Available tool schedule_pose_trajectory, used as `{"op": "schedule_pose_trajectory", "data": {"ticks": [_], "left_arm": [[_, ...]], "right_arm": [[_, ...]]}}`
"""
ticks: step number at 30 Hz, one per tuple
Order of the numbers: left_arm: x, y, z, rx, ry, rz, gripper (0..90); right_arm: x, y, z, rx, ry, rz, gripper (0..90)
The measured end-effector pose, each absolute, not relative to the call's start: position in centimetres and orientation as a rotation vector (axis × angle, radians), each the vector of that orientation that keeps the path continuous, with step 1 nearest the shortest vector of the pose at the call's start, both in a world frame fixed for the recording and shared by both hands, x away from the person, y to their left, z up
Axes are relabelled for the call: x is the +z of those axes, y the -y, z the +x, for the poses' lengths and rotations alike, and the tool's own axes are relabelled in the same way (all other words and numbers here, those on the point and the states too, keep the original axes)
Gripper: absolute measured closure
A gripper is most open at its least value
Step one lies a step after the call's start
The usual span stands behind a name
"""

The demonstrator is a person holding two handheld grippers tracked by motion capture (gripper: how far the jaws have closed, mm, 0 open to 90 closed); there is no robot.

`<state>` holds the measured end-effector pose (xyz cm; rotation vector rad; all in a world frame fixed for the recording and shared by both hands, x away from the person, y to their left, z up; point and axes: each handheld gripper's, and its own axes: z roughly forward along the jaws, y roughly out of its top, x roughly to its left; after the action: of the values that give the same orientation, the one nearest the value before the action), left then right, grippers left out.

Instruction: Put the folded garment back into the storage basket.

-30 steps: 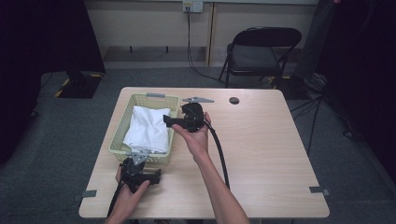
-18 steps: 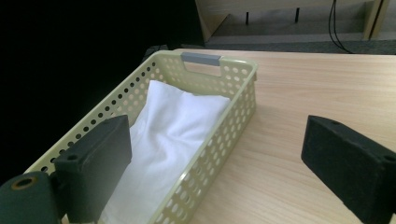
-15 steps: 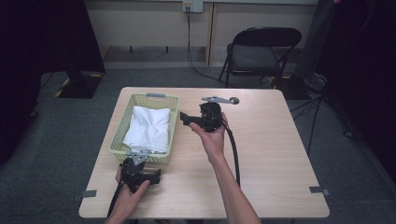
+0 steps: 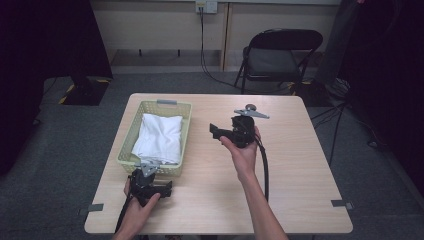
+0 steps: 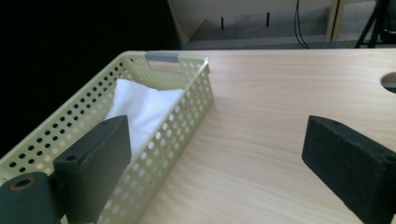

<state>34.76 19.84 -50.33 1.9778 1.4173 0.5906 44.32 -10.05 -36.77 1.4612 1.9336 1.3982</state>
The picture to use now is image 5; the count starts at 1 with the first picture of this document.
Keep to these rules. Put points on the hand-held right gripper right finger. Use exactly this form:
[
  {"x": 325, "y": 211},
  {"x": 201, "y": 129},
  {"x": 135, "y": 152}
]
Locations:
[{"x": 351, "y": 161}]

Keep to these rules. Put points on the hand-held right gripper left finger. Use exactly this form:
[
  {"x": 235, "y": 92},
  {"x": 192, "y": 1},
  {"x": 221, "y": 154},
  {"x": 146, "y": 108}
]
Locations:
[{"x": 96, "y": 161}]

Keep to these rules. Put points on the white cloth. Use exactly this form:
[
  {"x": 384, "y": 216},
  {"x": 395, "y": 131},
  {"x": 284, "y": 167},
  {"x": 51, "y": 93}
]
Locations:
[{"x": 143, "y": 105}]

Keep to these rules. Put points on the pale green perforated plastic basket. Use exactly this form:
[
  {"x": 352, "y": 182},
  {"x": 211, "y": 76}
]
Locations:
[{"x": 174, "y": 130}]

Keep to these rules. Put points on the light wooden post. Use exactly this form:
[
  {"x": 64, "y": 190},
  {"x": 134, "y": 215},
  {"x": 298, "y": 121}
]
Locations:
[{"x": 335, "y": 18}]

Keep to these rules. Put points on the small black wall peg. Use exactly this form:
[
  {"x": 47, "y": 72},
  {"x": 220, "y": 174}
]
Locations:
[
  {"x": 267, "y": 19},
  {"x": 222, "y": 23}
]

